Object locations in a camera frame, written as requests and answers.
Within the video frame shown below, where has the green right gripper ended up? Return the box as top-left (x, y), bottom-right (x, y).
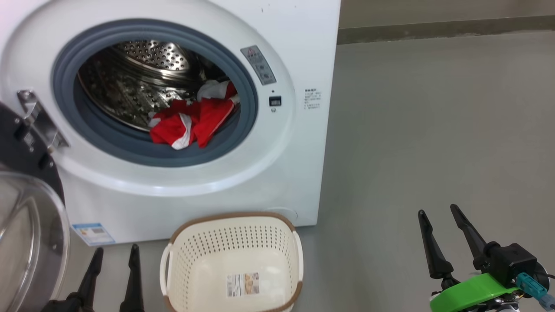
top-left (418, 204), bottom-right (521, 312)

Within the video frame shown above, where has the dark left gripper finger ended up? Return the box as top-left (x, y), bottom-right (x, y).
top-left (76, 247), bottom-right (104, 312)
top-left (119, 244), bottom-right (145, 312)

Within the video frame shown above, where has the black round glass washer door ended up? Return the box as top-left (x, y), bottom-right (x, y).
top-left (0, 102), bottom-right (71, 312)

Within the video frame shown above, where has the red and white garment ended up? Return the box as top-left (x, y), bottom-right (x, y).
top-left (149, 80), bottom-right (240, 150)

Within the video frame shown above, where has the cream basket with brown rim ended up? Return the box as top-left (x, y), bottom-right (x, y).
top-left (159, 212), bottom-right (304, 312)

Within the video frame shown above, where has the printed information sticker label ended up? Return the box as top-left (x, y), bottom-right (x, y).
top-left (226, 272), bottom-right (260, 298)

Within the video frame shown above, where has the metal door hinge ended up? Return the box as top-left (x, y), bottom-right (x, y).
top-left (17, 90), bottom-right (70, 150)

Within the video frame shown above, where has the white front-load washing machine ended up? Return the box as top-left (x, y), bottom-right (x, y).
top-left (0, 0), bottom-right (341, 247)

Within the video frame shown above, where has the grey rubber door gasket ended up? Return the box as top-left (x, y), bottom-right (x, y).
top-left (51, 19), bottom-right (259, 168)

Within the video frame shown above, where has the blue energy label sticker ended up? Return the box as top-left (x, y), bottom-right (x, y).
top-left (71, 223), bottom-right (116, 247)

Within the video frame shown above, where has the grey warning sticker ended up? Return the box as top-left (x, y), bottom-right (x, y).
top-left (241, 45), bottom-right (277, 86)

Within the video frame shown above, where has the teal cable connector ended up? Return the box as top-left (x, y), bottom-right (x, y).
top-left (516, 272), bottom-right (555, 306)

